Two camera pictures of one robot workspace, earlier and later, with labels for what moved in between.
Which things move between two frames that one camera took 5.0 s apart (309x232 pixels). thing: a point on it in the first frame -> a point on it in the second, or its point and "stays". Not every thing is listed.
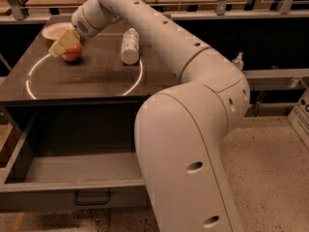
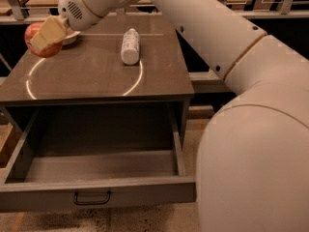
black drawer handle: [92, 203] stays
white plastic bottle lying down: [129, 50] stays
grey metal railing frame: [20, 16] stays
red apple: [73, 53] -> [48, 52]
